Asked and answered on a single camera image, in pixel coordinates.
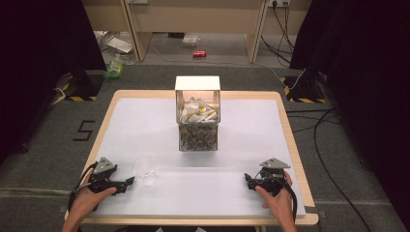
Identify black yellow striped stand base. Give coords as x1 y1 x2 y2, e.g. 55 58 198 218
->
279 71 328 104
51 71 104 102

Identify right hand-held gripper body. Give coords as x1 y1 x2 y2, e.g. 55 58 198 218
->
250 158 292 197

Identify person's left hand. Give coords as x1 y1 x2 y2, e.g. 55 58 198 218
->
68 186 118 224

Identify two-tier clear dispenser box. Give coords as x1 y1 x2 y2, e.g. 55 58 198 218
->
174 75 222 153

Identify black power cables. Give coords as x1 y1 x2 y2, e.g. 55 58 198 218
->
260 3 296 65

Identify light wooden table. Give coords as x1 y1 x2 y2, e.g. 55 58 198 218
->
64 89 320 226

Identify green plastic packet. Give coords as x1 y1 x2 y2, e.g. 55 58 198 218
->
103 61 126 80

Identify hand-held gripper cable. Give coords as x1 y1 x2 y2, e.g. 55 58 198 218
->
67 161 99 212
257 170 299 224

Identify left hand-held gripper cable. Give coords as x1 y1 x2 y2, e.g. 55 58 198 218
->
67 161 99 212

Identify white table mat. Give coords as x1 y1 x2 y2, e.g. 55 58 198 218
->
93 97 308 218

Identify black curtain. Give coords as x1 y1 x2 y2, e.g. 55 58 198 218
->
0 0 108 165
289 0 410 223

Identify beige wooden desk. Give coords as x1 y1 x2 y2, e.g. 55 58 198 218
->
80 0 313 64

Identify clear plastic bag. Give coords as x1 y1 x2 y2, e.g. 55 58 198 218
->
181 34 201 48

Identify pile of dark packets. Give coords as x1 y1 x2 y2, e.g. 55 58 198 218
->
179 123 219 152

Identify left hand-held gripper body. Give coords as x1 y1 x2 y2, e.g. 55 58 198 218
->
84 157 128 196

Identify crumpled plastic wrapping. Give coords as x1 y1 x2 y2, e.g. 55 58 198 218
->
94 30 136 65

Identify right hand-held gripper cable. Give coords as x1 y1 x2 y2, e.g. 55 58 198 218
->
257 170 299 224

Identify black floor cable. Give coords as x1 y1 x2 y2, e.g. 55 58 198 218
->
285 107 375 232

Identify pile of white sachets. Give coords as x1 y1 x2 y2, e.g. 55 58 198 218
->
177 97 220 124

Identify person's right hand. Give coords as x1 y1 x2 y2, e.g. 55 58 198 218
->
254 171 294 223

